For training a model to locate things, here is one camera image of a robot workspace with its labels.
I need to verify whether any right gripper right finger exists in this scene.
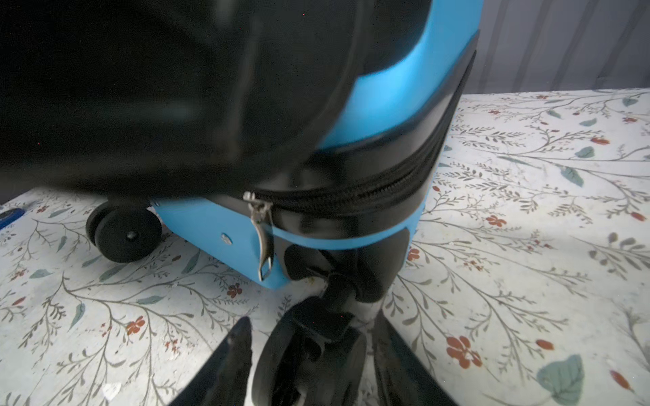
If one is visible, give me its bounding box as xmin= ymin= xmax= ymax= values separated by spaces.
xmin=372 ymin=311 xmax=455 ymax=406

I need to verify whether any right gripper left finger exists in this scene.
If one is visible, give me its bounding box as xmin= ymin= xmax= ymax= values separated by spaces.
xmin=170 ymin=316 xmax=252 ymax=406

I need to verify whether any blue hardshell suitcase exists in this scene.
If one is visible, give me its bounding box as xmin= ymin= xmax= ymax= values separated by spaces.
xmin=1 ymin=1 xmax=482 ymax=405

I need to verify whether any blue flat object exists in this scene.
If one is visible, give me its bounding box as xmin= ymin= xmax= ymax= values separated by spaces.
xmin=0 ymin=207 xmax=25 ymax=229

